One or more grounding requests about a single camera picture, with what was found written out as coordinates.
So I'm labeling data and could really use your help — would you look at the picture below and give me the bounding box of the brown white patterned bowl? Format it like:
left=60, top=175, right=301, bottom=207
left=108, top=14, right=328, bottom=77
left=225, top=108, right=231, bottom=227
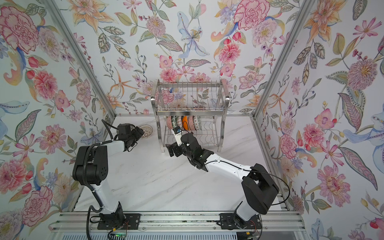
left=139, top=125, right=153, bottom=139

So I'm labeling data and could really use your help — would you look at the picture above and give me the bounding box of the pink bowl dark floral inside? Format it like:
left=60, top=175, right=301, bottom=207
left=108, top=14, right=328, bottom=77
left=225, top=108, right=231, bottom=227
left=166, top=116, right=173, bottom=130

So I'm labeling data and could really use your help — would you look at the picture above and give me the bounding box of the green leaf patterned bowl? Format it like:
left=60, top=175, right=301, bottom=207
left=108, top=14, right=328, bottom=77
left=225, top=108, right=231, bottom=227
left=171, top=116, right=179, bottom=129

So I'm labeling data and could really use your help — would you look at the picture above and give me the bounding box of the black white floral bowl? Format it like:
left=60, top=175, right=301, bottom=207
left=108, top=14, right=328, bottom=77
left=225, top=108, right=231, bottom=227
left=188, top=116, right=196, bottom=131

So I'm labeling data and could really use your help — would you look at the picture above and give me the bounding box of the stainless steel dish rack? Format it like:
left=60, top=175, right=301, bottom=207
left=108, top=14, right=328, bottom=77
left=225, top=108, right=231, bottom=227
left=151, top=80, right=231, bottom=152

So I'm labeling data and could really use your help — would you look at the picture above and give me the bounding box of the green geometric patterned bowl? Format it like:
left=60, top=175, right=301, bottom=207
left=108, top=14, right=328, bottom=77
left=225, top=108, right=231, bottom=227
left=193, top=116, right=202, bottom=131

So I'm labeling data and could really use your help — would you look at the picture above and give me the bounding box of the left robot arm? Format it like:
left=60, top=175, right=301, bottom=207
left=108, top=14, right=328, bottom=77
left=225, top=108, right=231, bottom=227
left=73, top=120, right=144, bottom=225

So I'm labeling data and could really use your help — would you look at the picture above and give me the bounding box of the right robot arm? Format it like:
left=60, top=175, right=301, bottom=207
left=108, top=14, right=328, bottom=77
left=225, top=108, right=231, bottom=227
left=166, top=127, right=280, bottom=222

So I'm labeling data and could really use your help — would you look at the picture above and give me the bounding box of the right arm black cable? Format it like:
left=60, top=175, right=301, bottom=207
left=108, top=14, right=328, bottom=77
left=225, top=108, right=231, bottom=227
left=181, top=119, right=291, bottom=208

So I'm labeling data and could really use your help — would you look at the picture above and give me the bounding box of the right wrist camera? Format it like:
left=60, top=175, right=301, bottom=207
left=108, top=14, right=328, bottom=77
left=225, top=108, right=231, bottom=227
left=172, top=126, right=183, bottom=146

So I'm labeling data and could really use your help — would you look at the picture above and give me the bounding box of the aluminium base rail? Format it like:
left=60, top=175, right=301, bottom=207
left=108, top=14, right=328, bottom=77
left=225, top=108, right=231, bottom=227
left=48, top=211, right=305, bottom=233

